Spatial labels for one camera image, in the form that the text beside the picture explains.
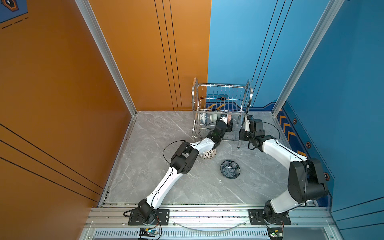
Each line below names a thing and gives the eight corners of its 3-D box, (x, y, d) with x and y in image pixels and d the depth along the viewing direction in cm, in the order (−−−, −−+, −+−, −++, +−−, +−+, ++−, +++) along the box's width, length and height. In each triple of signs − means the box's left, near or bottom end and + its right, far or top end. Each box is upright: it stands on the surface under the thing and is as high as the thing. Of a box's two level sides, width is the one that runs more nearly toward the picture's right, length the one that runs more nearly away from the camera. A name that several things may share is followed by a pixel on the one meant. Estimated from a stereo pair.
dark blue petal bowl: (221, 179, 87) (222, 176, 83) (219, 163, 94) (220, 160, 90) (239, 179, 87) (241, 176, 83) (236, 163, 93) (238, 160, 90)
